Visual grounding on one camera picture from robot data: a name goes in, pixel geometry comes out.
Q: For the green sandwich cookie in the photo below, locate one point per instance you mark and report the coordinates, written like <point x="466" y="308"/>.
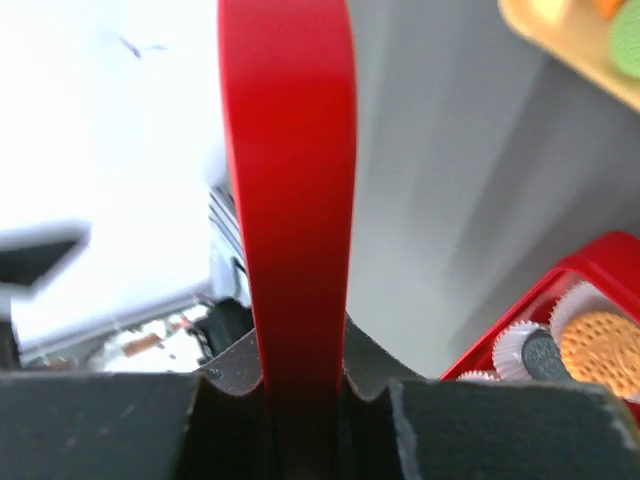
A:
<point x="623" y="39"/>

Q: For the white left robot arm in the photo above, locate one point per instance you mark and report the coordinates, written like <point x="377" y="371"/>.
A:
<point x="29" y="259"/>

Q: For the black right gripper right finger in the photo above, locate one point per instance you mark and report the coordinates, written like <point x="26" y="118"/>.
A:
<point x="395" y="424"/>

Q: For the red box lid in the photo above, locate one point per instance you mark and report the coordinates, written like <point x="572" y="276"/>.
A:
<point x="289" y="94"/>

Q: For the brown chip cookie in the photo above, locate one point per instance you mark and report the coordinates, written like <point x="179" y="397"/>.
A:
<point x="607" y="9"/>

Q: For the tan rectangular biscuit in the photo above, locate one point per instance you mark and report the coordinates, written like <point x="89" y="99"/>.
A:
<point x="603" y="347"/>

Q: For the red cookie box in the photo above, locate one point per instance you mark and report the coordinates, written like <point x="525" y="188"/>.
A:
<point x="610" y="263"/>

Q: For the black sandwich cookie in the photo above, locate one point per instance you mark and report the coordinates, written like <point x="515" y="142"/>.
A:
<point x="542" y="359"/>

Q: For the yellow tray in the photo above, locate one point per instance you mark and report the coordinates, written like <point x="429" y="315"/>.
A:
<point x="574" y="33"/>

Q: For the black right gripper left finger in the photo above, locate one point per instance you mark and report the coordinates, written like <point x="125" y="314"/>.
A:
<point x="209" y="424"/>

